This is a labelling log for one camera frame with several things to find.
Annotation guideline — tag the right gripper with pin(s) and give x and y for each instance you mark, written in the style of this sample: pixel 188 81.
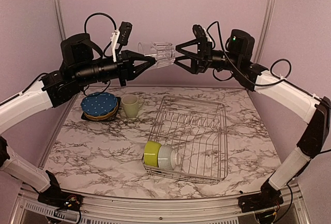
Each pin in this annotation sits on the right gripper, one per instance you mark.
pixel 205 54

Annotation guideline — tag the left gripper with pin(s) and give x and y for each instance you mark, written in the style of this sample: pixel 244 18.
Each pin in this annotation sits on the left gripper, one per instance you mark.
pixel 125 68

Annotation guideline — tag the clear glass cup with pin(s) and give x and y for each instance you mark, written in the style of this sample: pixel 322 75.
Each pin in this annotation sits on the clear glass cup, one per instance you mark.
pixel 162 52

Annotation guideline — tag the pale green mug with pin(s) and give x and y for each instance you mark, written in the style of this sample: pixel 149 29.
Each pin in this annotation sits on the pale green mug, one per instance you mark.
pixel 131 105

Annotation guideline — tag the blue dotted plate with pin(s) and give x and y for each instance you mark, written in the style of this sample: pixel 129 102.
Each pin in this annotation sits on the blue dotted plate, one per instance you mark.
pixel 98 104

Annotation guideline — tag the yellow dotted plate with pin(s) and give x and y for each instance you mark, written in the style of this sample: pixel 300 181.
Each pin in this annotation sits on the yellow dotted plate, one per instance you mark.
pixel 102 117

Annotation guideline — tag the black floral square plate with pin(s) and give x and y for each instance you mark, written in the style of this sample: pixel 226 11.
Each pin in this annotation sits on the black floral square plate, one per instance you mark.
pixel 110 118

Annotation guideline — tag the lime green bowl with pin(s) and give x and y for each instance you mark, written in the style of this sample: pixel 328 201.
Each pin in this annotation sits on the lime green bowl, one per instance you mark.
pixel 151 153

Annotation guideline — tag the white striped bowl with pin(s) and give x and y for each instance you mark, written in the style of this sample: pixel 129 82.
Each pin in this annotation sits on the white striped bowl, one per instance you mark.
pixel 168 158

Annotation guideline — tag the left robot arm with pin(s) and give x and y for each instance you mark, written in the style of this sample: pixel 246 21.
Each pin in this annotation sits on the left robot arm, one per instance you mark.
pixel 83 64

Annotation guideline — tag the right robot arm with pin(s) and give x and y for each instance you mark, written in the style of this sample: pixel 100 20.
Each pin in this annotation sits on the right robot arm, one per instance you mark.
pixel 235 57

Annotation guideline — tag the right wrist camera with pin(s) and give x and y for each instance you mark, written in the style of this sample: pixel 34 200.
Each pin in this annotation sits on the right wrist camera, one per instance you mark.
pixel 199 31

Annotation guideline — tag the wire dish rack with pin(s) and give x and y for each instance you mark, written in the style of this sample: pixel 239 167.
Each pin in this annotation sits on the wire dish rack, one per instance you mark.
pixel 197 131

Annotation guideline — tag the right aluminium frame post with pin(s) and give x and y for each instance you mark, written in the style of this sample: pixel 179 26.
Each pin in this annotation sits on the right aluminium frame post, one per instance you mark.
pixel 269 10

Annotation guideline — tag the aluminium frame post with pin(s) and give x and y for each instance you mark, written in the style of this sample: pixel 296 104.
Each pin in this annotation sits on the aluminium frame post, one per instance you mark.
pixel 269 10
pixel 59 19

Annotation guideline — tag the left aluminium frame post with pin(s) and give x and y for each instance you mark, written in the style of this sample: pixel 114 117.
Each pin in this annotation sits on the left aluminium frame post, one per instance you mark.
pixel 59 19

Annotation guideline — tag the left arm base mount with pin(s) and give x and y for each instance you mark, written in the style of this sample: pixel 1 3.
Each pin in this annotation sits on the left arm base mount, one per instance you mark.
pixel 62 200

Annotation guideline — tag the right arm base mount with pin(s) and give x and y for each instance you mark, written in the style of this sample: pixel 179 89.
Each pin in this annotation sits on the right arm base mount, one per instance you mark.
pixel 260 201

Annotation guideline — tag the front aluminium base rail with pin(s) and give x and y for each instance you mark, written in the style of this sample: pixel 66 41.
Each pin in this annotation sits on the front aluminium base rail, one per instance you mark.
pixel 106 209

